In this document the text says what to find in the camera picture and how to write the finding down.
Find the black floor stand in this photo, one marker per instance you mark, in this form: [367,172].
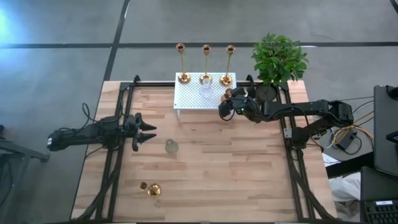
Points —
[18,151]

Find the green plant in black pot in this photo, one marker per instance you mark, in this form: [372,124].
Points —
[276,62]

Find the amber ribbed glass candle holder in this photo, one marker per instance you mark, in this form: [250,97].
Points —
[227,93]

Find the white plastic bag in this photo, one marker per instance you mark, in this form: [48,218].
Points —
[345,188]

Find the black monitor panel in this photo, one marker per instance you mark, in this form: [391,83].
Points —
[384,140]

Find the black laptop lid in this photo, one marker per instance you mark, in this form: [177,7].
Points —
[379,183]

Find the green ribbed glass candle holder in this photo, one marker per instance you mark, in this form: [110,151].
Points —
[171,147]

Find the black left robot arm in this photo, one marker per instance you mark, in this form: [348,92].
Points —
[77,137]

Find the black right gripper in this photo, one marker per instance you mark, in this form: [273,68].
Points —
[248,109]

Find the black aluminium table frame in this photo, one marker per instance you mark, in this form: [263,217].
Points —
[155,84]

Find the white perforated metal shelf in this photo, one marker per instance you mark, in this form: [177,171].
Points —
[189,96]

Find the black keyboard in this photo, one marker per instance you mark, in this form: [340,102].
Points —
[379,213]

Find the white paper sheet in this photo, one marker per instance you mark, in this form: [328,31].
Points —
[327,160]

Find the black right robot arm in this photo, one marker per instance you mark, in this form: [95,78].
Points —
[311,107]

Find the black power box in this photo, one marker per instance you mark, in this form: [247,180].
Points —
[346,141]

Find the black device with blue screen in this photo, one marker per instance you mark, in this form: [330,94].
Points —
[393,137]

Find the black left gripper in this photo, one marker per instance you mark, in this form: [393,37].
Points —
[129,132]

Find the clear ribbed glass candle holder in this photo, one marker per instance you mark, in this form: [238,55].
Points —
[206,91]

